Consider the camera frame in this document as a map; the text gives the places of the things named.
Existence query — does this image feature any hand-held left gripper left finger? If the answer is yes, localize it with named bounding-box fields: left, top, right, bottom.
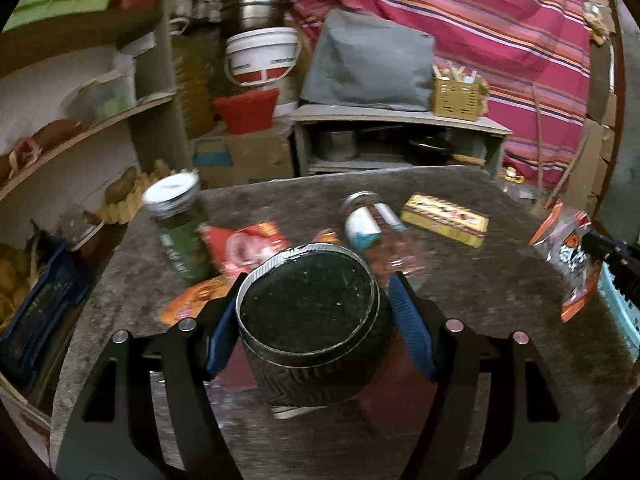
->
left=54, top=272, right=251, bottom=480

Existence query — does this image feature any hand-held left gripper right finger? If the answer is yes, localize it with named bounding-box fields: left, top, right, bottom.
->
left=387, top=271, right=588, bottom=480

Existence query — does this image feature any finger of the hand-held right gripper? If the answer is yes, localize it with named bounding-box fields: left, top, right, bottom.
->
left=582, top=230, right=640, bottom=286

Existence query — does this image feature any orange white snack packet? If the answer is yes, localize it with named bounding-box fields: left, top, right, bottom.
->
left=529, top=202, right=601, bottom=323

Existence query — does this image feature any light blue plastic basket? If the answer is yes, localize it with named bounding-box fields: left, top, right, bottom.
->
left=597, top=262, right=640, bottom=361

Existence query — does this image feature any red snack packet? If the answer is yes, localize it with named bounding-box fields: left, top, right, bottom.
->
left=200, top=221, right=293, bottom=281

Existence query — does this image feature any dark red block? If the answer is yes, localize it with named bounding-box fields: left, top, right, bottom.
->
left=357, top=337, right=443, bottom=436

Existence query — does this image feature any wooden stick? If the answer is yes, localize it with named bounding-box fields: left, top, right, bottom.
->
left=547, top=132, right=591, bottom=208

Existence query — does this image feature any green glass jar white lid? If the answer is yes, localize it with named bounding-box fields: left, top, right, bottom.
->
left=142, top=172, right=211, bottom=281

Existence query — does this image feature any stack of cardboard boxes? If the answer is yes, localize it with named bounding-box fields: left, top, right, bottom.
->
left=562, top=42, right=621, bottom=211

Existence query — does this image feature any yellow printed box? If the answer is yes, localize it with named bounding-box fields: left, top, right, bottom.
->
left=400, top=194, right=490, bottom=248

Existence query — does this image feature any clear plastic bottle white label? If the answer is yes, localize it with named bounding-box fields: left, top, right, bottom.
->
left=340, top=191, right=436, bottom=281

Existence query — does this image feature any oil bottle yellow label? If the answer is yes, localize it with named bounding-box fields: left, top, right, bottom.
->
left=501, top=165, right=533, bottom=198

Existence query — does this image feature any cardboard egg tray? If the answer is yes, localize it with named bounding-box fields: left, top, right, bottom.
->
left=97, top=159, right=178, bottom=223

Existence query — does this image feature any brown cardboard box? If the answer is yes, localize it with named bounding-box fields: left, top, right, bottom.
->
left=189, top=125, right=296, bottom=188

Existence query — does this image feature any blue plastic crate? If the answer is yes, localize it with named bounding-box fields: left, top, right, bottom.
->
left=0, top=237, right=88, bottom=388

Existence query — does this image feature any grey metal pot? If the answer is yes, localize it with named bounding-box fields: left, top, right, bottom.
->
left=314, top=129, right=360, bottom=162

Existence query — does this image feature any pile of yellow potatoes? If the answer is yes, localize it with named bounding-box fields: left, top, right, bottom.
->
left=0, top=242, right=43, bottom=331

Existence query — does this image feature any grey low shelf table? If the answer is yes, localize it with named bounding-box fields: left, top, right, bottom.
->
left=289, top=104, right=513, bottom=178

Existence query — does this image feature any yellow woven basket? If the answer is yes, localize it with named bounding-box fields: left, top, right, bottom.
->
left=431, top=62, right=488, bottom=122

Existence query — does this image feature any red plastic basin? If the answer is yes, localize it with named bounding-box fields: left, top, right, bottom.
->
left=212, top=87, right=281, bottom=135

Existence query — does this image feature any tan small bundle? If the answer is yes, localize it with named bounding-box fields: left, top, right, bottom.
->
left=584, top=2, right=613, bottom=45

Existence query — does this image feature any yellow oil jug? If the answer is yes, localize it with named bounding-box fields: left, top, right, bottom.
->
left=170, top=22, right=223, bottom=138

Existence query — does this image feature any brown bag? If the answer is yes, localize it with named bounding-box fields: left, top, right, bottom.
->
left=0, top=119, right=83, bottom=183

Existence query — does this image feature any clear plastic container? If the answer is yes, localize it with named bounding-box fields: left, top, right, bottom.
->
left=64, top=69, right=137, bottom=128

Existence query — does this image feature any grey cushion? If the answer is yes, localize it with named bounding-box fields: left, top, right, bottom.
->
left=300, top=9, right=436, bottom=111

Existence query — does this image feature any red striped cloth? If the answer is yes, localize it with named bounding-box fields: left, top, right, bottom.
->
left=275, top=0, right=593, bottom=191

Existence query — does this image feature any white plastic bucket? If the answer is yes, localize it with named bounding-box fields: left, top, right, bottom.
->
left=222, top=27, right=303, bottom=116

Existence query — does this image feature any large steel pot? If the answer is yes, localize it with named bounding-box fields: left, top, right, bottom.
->
left=217, top=0, right=286, bottom=36

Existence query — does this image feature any wooden shelving unit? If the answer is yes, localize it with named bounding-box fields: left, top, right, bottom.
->
left=0, top=0, right=193, bottom=221

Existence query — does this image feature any green plastic tray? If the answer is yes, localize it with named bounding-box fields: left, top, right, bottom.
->
left=10, top=0, right=113, bottom=31

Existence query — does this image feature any black pan wooden handle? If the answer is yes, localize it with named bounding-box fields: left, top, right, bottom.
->
left=407, top=135, right=486, bottom=167

